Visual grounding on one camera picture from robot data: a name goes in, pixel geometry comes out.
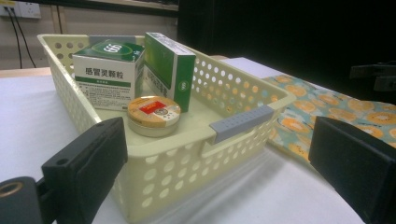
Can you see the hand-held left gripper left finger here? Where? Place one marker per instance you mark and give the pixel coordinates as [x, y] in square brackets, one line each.
[84, 168]

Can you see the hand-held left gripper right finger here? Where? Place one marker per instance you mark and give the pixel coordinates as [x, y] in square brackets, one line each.
[355, 168]

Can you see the fruit print cloth bag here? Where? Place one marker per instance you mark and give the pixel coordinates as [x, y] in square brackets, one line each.
[327, 102]

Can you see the large green white medicine box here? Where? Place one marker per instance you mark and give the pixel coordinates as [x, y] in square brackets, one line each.
[106, 81]

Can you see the round yellow tin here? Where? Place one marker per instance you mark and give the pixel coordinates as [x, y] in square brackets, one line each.
[152, 109]

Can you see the cream perforated plastic basket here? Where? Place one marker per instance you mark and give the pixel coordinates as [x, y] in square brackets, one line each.
[199, 119]

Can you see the slim green white medicine box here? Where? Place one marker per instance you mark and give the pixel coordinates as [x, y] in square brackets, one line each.
[184, 77]

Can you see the black curtain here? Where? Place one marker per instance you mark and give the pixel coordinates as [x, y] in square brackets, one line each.
[280, 28]

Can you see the white wall socket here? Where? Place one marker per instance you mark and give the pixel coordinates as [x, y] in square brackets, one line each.
[28, 9]

